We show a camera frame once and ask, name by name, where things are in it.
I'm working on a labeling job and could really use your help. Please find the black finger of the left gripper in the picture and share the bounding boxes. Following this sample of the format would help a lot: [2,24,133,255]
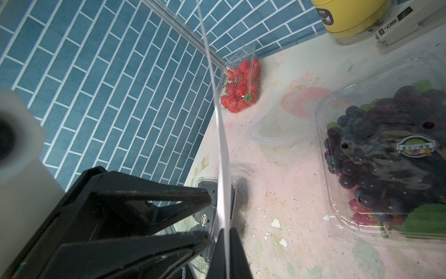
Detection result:
[67,167,211,241]
[39,231,213,279]

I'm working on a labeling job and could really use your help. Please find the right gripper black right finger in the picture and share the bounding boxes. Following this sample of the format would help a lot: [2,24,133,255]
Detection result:
[230,228,253,279]

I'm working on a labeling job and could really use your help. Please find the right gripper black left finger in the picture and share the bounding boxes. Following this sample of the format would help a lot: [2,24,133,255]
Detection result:
[206,229,226,279]

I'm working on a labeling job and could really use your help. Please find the white fruit sticker sheet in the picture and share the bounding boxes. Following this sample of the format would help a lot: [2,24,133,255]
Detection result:
[197,1,231,279]

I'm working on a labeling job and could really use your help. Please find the clear box of blueberries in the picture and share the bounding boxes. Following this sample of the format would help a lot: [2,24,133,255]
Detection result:
[315,52,446,250]

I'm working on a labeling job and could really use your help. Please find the clear box of strawberries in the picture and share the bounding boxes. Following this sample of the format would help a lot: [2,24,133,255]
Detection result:
[217,45,261,113]

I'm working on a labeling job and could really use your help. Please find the yellow pen cup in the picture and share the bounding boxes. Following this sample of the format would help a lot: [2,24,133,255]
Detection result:
[312,0,397,46]

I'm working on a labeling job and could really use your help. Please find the grey desk stapler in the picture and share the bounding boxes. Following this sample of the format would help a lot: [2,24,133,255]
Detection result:
[376,0,446,55]

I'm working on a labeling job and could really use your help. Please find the aluminium corner post left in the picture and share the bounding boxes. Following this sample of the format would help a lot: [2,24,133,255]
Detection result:
[142,0,206,55]

